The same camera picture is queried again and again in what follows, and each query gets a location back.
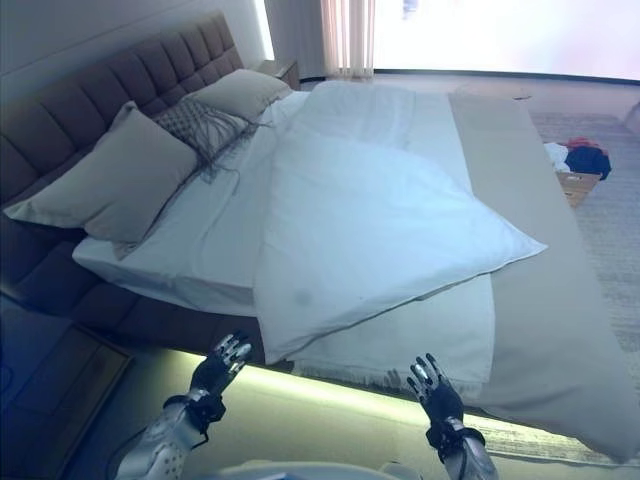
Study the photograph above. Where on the grey macrame fringe cushion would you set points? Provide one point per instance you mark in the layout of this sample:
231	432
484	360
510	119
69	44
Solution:
200	122

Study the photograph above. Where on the red garment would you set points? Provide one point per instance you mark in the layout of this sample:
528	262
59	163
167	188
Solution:
582	142

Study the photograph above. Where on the large beige pillow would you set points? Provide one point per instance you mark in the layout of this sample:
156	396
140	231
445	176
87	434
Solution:
125	175

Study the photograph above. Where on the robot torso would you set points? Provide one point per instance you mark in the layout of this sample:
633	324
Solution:
300	470

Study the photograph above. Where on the tufted upholstered headboard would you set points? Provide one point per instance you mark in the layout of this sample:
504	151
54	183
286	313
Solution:
75	280

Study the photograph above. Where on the beige striped curtain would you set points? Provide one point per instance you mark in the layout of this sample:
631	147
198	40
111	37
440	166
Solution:
350	35

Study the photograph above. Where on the dark wooden nightstand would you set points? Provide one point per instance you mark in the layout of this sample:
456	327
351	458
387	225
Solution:
60	390

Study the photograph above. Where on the white duvet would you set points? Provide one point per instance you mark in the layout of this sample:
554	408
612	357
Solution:
375	225

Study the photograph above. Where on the grey area rug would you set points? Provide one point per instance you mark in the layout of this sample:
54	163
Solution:
615	250

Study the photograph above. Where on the white garment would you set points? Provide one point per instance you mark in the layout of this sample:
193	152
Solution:
556	155

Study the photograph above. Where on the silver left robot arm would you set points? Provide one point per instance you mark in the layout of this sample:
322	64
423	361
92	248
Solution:
160	440

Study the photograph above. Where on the brown tufted headboard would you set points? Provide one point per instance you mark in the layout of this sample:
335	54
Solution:
75	105

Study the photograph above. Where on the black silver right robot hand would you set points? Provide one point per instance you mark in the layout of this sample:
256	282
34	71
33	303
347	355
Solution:
442	395

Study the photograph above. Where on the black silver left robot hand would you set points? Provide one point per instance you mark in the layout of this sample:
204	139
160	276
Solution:
215	372

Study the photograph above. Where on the beige bedspread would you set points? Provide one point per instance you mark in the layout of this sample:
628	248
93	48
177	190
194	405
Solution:
525	300

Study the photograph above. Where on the dark blue garment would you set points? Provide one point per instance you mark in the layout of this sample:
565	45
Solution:
590	162

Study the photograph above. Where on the white textured blanket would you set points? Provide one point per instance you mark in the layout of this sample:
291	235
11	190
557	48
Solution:
450	320

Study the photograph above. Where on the small wooden nightstand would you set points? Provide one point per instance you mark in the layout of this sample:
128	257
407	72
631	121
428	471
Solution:
287	72

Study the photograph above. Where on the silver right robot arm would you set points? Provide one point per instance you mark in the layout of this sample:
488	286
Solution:
475	455

